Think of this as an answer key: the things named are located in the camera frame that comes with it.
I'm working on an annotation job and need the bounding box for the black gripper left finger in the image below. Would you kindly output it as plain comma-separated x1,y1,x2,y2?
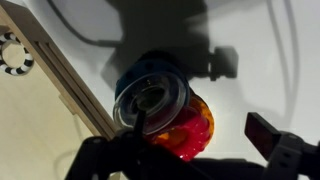
64,108,149,180

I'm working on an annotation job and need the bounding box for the wooden slatted tray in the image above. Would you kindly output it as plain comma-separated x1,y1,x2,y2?
0,0,118,180

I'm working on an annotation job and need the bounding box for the clear glass cup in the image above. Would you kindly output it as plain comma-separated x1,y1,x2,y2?
112,70,188,136

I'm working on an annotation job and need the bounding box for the orange plastic ring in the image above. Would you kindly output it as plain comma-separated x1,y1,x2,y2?
155,93,216,148

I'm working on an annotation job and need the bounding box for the red plastic ring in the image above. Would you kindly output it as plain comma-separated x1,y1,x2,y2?
145,105,213,163

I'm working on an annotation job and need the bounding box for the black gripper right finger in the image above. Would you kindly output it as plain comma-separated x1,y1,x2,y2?
244,112,320,180

